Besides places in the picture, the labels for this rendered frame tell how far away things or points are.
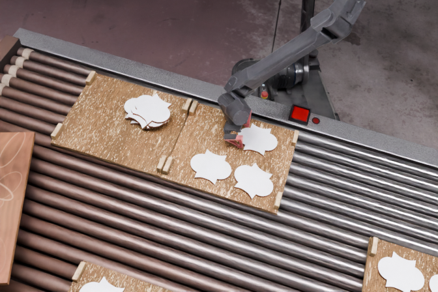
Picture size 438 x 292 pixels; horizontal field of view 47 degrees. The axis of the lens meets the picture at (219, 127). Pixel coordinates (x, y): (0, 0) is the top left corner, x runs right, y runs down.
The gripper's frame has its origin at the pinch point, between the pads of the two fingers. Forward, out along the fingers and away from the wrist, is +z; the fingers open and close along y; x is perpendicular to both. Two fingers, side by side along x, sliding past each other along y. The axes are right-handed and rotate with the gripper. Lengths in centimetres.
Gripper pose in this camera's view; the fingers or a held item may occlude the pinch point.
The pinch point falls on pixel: (243, 135)
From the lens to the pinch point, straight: 181.1
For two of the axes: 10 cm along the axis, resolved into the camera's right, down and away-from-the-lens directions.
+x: -8.9, 0.0, 4.5
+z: 3.4, 6.5, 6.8
